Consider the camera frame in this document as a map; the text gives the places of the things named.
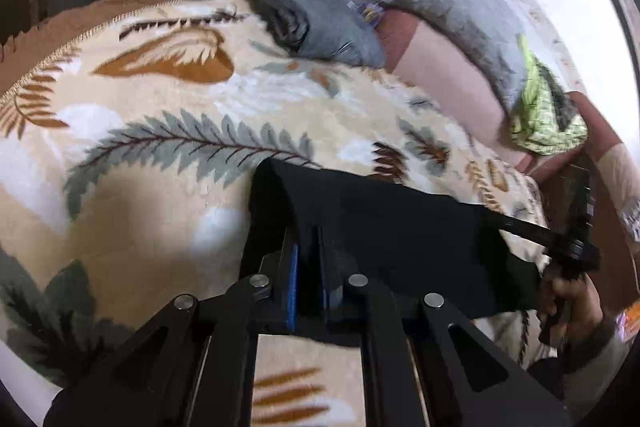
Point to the grey pillow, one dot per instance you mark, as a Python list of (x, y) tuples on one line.
[(445, 2)]

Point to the leaf print fleece blanket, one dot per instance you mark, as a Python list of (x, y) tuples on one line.
[(165, 147)]

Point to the green patterned cloth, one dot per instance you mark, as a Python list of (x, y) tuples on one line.
[(542, 117)]

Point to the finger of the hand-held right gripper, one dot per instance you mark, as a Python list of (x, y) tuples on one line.
[(530, 231)]

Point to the person's right forearm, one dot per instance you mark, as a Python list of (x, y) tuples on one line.
[(600, 357)]

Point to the pink bed pillow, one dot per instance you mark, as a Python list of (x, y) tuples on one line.
[(440, 77)]

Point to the black pants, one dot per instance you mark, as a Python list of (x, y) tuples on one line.
[(400, 237)]

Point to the grey folded garment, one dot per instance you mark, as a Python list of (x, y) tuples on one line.
[(325, 27)]

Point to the pink and brown cushion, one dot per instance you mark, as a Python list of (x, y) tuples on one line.
[(610, 157)]

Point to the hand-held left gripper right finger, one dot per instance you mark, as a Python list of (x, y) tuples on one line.
[(327, 294)]

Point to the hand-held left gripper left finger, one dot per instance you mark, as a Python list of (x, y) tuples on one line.
[(293, 292)]

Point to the person's right hand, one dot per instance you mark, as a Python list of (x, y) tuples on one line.
[(586, 304)]

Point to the colourful small packet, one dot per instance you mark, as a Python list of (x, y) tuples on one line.
[(369, 12)]

